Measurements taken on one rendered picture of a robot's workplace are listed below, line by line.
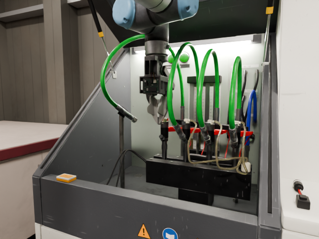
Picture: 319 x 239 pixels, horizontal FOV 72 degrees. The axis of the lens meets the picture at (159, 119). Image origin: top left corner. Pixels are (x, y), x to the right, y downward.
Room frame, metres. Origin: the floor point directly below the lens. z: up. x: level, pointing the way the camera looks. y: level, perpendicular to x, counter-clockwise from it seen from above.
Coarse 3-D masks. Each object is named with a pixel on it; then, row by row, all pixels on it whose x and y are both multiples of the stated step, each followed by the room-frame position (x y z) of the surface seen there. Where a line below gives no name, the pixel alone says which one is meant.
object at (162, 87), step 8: (144, 56) 0.67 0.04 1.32; (152, 56) 0.66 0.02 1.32; (160, 56) 0.68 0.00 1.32; (144, 64) 0.67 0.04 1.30; (152, 64) 0.68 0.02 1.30; (160, 64) 0.71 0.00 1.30; (144, 72) 0.67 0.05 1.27; (152, 72) 0.68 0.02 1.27; (160, 72) 0.70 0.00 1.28; (144, 80) 0.67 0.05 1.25; (152, 80) 0.66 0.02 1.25; (160, 80) 0.65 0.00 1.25; (168, 80) 0.71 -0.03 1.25; (144, 88) 0.67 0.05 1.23; (152, 88) 0.66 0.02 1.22; (160, 88) 0.65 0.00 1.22
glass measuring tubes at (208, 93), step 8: (192, 80) 0.98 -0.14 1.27; (208, 80) 0.95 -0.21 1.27; (192, 88) 0.98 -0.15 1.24; (208, 88) 0.96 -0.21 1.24; (192, 96) 0.98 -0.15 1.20; (208, 96) 0.96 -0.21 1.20; (192, 104) 0.98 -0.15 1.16; (208, 104) 0.96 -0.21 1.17; (192, 112) 0.98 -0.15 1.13; (208, 112) 0.96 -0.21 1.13; (192, 136) 0.99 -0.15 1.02; (200, 136) 0.97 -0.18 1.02; (192, 144) 0.99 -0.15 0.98; (200, 144) 0.97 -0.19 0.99; (192, 152) 0.97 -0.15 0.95; (200, 152) 0.96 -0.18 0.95
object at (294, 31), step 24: (288, 0) 0.70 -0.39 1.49; (312, 0) 0.67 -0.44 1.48; (288, 24) 0.68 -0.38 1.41; (312, 24) 0.65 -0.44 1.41; (288, 48) 0.66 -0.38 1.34; (312, 48) 0.64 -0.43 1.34; (288, 72) 0.65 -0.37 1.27; (312, 72) 0.62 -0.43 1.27; (288, 96) 0.63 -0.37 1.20; (312, 96) 0.61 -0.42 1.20; (288, 120) 0.61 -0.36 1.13; (312, 120) 0.59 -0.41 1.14; (288, 144) 0.60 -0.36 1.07; (312, 144) 0.58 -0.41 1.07; (288, 168) 0.58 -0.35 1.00; (312, 168) 0.56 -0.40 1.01
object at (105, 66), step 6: (138, 36) 0.79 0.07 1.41; (144, 36) 0.81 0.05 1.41; (126, 42) 0.76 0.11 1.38; (114, 48) 0.73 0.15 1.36; (120, 48) 0.74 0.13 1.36; (114, 54) 0.73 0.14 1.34; (174, 54) 0.91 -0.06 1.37; (108, 60) 0.71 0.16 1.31; (102, 72) 0.70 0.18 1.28; (180, 72) 0.93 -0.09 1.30; (102, 78) 0.70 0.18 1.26; (180, 78) 0.94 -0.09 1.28; (102, 84) 0.70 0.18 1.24; (180, 84) 0.94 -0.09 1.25; (102, 90) 0.70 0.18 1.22; (180, 90) 0.95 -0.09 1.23; (108, 96) 0.71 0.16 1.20; (114, 102) 0.72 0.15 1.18
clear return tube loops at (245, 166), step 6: (192, 120) 0.73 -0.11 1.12; (192, 132) 0.66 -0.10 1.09; (216, 144) 0.59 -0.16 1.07; (216, 150) 0.58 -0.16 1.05; (216, 156) 0.58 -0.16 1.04; (240, 156) 0.64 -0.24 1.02; (192, 162) 0.62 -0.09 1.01; (198, 162) 0.63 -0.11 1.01; (204, 162) 0.63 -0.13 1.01; (216, 162) 0.58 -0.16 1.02; (240, 162) 0.62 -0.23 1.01; (246, 162) 0.63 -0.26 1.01; (222, 168) 0.58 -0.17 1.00; (228, 168) 0.59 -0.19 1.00; (234, 168) 0.59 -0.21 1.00; (246, 168) 0.55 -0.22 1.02; (246, 174) 0.56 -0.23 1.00
